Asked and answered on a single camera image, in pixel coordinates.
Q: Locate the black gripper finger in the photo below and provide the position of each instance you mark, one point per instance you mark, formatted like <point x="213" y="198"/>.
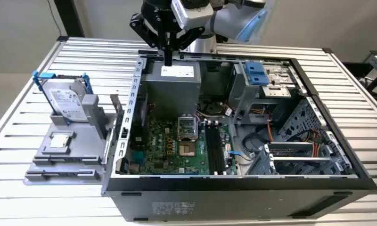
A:
<point x="146" y="35"/>
<point x="185" y="40"/>

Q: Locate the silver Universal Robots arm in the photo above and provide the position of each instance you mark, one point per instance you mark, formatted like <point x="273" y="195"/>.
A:
<point x="225" y="21"/>

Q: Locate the black RAM slot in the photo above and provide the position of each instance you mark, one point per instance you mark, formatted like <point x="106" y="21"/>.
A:
<point x="217" y="148"/>
<point x="209" y="148"/>
<point x="213" y="148"/>

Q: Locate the grey power supply unit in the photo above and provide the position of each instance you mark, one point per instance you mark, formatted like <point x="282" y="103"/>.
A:
<point x="172" y="94"/>

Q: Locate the blue plastic drive latch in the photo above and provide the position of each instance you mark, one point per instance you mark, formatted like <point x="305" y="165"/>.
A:
<point x="254" y="73"/>

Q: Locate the silver drive cage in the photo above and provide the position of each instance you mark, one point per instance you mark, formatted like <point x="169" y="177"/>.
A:
<point x="248" y="99"/>

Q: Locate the blue disk carrier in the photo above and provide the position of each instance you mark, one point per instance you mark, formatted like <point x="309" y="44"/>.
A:
<point x="46" y="75"/>

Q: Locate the silver hard disk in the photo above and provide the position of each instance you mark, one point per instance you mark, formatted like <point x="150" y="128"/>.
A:
<point x="64" y="99"/>

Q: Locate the green motherboard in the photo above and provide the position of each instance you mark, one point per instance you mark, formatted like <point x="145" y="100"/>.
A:
<point x="157" y="146"/>

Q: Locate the CPU socket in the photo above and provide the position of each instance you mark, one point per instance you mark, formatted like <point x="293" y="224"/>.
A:
<point x="186" y="149"/>

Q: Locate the grey parts rack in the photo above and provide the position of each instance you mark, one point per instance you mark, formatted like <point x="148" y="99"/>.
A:
<point x="74" y="134"/>

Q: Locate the blue board connector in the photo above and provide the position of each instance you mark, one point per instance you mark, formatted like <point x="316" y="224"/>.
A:
<point x="137" y="157"/>

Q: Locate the silver CPU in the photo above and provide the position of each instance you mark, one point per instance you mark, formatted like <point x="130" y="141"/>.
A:
<point x="58" y="141"/>

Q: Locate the silver disk bay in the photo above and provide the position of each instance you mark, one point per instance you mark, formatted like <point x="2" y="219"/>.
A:
<point x="301" y="160"/>

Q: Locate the black open PC case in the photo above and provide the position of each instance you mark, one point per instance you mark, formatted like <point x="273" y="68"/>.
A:
<point x="238" y="200"/>

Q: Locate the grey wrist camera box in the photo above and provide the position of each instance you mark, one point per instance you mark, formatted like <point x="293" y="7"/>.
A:
<point x="190" y="14"/>

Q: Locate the black vertical post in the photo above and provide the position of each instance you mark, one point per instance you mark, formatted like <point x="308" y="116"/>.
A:
<point x="70" y="18"/>

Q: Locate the graphics card with metal bracket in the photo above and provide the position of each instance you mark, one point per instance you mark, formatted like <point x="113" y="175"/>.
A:
<point x="113" y="131"/>

